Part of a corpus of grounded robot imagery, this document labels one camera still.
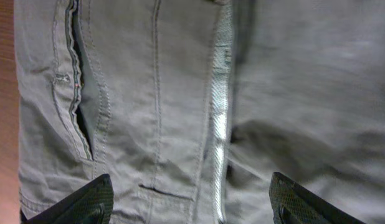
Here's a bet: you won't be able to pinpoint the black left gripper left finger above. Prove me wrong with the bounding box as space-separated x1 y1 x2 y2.
21 174 114 224

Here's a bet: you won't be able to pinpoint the grey shorts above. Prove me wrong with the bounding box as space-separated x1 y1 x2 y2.
14 0 385 223

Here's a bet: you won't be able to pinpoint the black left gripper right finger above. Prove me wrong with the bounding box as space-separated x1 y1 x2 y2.
269 172 365 224

